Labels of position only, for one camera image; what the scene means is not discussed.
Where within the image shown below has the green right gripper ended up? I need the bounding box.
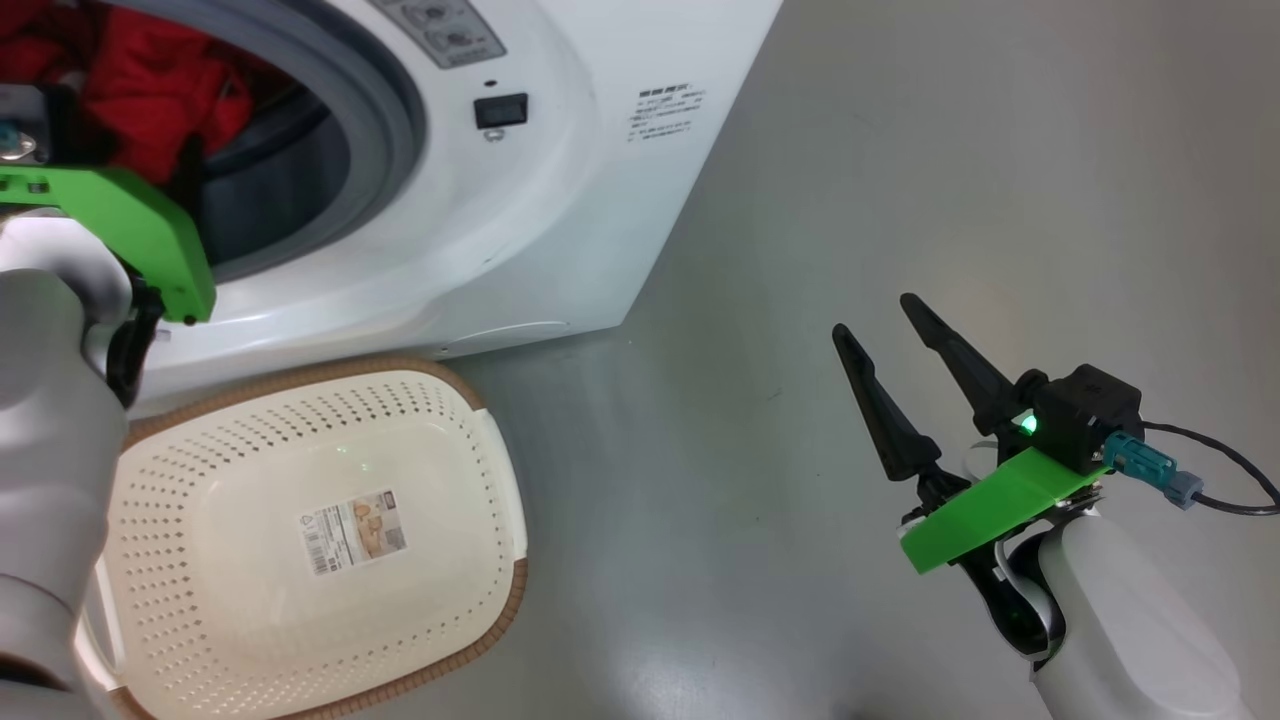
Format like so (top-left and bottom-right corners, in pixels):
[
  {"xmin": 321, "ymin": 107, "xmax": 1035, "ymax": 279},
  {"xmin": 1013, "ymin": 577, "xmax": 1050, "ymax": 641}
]
[{"xmin": 832, "ymin": 292, "xmax": 1109, "ymax": 658}]

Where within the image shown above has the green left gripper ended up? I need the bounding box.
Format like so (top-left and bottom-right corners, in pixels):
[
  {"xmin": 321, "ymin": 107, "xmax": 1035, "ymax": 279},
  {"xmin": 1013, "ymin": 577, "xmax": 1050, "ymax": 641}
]
[{"xmin": 0, "ymin": 132, "xmax": 216, "ymax": 324}]

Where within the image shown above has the red garment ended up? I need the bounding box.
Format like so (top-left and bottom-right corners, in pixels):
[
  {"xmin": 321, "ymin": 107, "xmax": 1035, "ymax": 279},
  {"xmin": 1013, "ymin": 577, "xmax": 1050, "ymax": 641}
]
[{"xmin": 0, "ymin": 0, "xmax": 256, "ymax": 186}]

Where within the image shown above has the washing machine drum opening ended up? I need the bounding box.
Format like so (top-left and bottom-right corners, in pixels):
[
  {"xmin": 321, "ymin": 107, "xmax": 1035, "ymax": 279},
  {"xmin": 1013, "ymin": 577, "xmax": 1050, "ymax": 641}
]
[{"xmin": 130, "ymin": 0, "xmax": 428, "ymax": 286}]

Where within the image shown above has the cream perforated laundry basket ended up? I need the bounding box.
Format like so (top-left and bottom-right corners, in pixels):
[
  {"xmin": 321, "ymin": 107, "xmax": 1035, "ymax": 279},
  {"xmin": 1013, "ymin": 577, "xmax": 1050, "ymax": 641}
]
[{"xmin": 75, "ymin": 355, "xmax": 529, "ymax": 720}]

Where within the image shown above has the white front-load washing machine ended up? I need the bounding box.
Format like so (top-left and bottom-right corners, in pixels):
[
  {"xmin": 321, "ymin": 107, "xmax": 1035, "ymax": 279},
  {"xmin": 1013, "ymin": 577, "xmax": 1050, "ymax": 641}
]
[{"xmin": 0, "ymin": 0, "xmax": 784, "ymax": 421}]

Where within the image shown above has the white printed product label sticker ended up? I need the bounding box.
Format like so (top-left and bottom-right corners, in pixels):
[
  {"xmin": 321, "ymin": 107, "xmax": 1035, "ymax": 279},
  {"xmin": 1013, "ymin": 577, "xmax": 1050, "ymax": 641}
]
[{"xmin": 297, "ymin": 488, "xmax": 409, "ymax": 577}]

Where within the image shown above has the grey warning sticker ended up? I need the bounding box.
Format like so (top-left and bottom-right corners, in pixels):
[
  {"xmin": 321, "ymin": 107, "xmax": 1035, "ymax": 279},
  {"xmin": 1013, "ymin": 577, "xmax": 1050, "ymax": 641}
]
[{"xmin": 368, "ymin": 0, "xmax": 508, "ymax": 69}]

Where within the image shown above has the round white filter cover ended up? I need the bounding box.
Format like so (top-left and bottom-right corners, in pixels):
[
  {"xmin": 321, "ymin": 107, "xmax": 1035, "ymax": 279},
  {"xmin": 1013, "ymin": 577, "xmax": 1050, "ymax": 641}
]
[{"xmin": 436, "ymin": 319, "xmax": 572, "ymax": 359}]

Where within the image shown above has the small printed text sticker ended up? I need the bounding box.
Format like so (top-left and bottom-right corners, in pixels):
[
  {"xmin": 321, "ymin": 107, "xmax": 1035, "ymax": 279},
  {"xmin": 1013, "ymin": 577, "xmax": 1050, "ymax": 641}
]
[{"xmin": 626, "ymin": 86, "xmax": 709, "ymax": 144}]

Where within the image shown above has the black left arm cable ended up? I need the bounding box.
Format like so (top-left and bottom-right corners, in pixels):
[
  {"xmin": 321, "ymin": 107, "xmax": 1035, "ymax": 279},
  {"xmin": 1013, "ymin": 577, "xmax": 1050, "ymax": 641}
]
[{"xmin": 105, "ymin": 280, "xmax": 166, "ymax": 406}]

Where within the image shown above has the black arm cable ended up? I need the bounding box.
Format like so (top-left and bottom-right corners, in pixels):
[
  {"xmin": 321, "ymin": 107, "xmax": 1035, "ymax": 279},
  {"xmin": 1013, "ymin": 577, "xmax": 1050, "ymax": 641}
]
[
  {"xmin": 1140, "ymin": 420, "xmax": 1280, "ymax": 518},
  {"xmin": 105, "ymin": 280, "xmax": 166, "ymax": 406}
]

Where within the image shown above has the teal cable connector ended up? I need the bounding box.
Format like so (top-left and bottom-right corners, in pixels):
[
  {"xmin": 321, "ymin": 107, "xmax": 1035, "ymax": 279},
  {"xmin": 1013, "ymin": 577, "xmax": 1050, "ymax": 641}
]
[{"xmin": 1103, "ymin": 432, "xmax": 1204, "ymax": 511}]

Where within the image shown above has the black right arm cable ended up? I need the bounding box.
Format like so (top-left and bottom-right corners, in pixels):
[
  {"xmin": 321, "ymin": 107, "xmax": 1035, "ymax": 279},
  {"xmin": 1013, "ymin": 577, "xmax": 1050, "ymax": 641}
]
[{"xmin": 1140, "ymin": 420, "xmax": 1280, "ymax": 518}]

